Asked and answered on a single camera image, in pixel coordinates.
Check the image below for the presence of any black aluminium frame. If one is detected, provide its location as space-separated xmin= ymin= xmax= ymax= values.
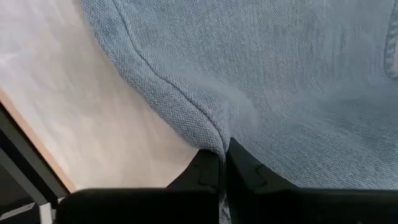
xmin=0 ymin=102 xmax=71 ymax=224

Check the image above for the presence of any light blue garment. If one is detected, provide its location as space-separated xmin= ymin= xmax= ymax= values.
xmin=79 ymin=0 xmax=398 ymax=224

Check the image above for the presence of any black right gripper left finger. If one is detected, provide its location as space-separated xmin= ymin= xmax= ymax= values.
xmin=55 ymin=149 xmax=223 ymax=224

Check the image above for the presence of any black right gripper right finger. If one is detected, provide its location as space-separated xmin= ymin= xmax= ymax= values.
xmin=225 ymin=138 xmax=398 ymax=224

